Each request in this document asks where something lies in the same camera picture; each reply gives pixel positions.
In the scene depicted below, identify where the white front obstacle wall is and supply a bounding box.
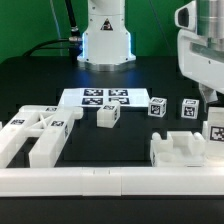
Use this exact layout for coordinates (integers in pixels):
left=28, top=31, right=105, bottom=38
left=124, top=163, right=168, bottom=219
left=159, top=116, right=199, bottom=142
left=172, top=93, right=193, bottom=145
left=0, top=167, right=224, bottom=197

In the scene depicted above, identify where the black cable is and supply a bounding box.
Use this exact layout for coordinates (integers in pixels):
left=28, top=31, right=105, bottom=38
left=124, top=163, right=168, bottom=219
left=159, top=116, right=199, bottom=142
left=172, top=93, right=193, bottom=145
left=21, top=0, right=83, bottom=58

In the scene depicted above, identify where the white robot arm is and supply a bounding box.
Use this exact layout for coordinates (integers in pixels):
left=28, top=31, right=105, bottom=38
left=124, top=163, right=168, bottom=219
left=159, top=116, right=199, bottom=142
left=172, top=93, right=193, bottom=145
left=78, top=0, right=224, bottom=103

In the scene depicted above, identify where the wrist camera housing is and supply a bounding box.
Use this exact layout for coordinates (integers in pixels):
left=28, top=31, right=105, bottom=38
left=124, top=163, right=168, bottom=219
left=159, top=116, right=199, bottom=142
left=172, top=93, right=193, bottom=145
left=174, top=0, right=196, bottom=31

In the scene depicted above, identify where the white chair back frame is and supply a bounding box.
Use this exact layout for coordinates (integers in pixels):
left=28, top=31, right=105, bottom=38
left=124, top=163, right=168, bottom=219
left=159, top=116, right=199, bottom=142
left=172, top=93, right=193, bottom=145
left=0, top=105, right=83, bottom=168

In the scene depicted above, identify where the white marker base plate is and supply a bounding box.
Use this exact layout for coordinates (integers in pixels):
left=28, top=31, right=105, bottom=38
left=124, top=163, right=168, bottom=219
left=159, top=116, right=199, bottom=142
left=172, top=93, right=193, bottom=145
left=59, top=88, right=149, bottom=107

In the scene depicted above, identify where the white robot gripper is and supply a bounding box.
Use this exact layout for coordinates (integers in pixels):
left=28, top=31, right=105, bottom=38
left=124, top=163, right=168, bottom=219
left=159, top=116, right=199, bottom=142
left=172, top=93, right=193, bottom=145
left=177, top=29, right=224, bottom=104

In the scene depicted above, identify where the white chair seat part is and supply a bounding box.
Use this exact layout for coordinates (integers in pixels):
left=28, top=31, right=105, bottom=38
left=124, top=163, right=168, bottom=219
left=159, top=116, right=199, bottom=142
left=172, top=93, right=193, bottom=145
left=150, top=131, right=206, bottom=167

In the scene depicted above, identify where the small white tagged cube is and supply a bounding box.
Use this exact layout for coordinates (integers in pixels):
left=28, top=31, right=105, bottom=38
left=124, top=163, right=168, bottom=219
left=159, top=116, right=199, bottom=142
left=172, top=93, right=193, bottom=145
left=181, top=99, right=199, bottom=119
left=148, top=97, right=167, bottom=117

